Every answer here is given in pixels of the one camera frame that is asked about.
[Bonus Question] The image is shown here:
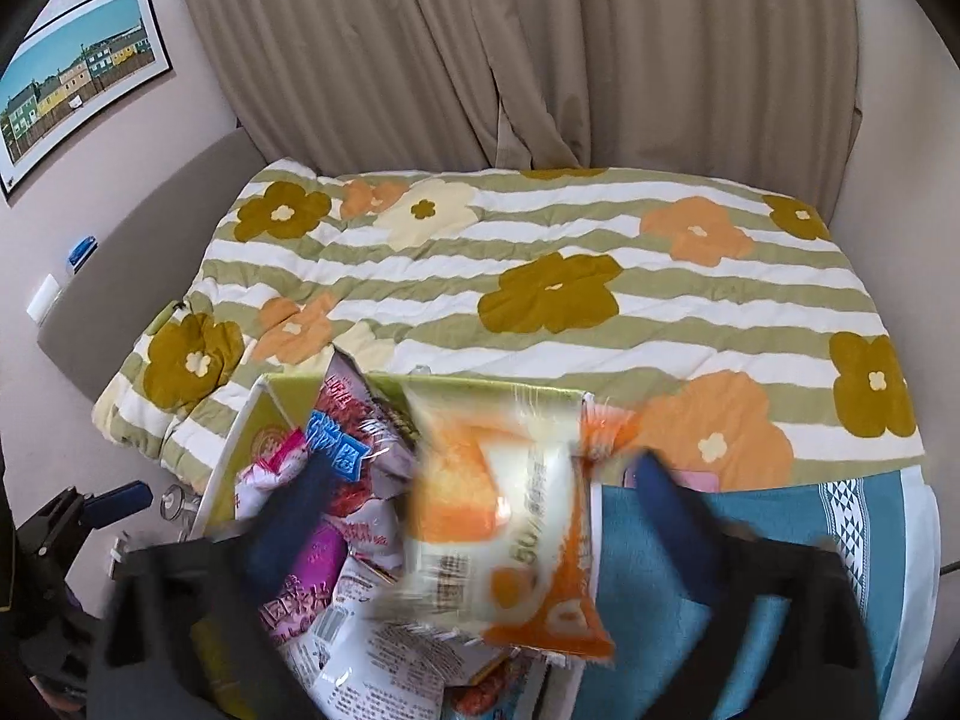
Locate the framed houses picture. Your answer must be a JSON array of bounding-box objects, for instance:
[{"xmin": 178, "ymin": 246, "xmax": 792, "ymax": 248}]
[{"xmin": 0, "ymin": 0, "xmax": 175, "ymax": 202}]

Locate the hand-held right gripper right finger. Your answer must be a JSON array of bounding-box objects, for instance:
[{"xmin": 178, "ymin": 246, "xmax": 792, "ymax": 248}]
[{"xmin": 636, "ymin": 448, "xmax": 880, "ymax": 720}]

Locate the clear glass jar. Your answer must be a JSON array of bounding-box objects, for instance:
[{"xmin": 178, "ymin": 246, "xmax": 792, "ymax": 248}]
[{"xmin": 159, "ymin": 486, "xmax": 202, "ymax": 524}]

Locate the orange white snack packet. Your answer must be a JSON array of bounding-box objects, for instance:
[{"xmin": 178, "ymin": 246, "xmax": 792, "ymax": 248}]
[{"xmin": 403, "ymin": 379, "xmax": 617, "ymax": 667}]

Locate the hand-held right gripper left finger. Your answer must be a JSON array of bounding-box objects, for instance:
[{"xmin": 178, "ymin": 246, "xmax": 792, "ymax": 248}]
[{"xmin": 90, "ymin": 456, "xmax": 332, "ymax": 720}]

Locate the beige curtain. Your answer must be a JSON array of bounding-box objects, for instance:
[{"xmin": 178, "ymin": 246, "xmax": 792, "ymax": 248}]
[{"xmin": 169, "ymin": 0, "xmax": 860, "ymax": 175}]

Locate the floral striped blanket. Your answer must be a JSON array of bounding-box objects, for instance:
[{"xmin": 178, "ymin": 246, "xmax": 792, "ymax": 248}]
[{"xmin": 91, "ymin": 157, "xmax": 925, "ymax": 500}]

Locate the yellow-green cardboard box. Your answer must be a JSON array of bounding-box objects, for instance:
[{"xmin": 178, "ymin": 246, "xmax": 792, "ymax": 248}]
[{"xmin": 196, "ymin": 369, "xmax": 587, "ymax": 720}]

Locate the white printed snack packet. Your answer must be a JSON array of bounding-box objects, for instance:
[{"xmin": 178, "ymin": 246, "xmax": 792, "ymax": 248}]
[{"xmin": 281, "ymin": 555, "xmax": 488, "ymax": 720}]

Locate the teal towel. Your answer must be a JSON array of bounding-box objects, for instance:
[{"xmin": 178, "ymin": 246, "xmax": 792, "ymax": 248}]
[{"xmin": 559, "ymin": 465, "xmax": 942, "ymax": 720}]

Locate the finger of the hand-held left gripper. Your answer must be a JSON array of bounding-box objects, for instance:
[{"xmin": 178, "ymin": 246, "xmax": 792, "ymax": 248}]
[{"xmin": 32, "ymin": 480, "xmax": 155, "ymax": 557}]

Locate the white wall switch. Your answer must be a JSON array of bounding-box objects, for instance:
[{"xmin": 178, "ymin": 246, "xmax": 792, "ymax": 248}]
[{"xmin": 26, "ymin": 274, "xmax": 61, "ymax": 325}]

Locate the grey padded headboard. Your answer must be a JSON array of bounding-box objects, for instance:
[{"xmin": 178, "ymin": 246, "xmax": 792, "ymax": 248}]
[{"xmin": 37, "ymin": 127, "xmax": 263, "ymax": 402}]

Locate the red white snack packet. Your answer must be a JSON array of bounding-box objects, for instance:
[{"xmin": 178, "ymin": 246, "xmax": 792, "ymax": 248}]
[{"xmin": 234, "ymin": 355, "xmax": 422, "ymax": 586}]

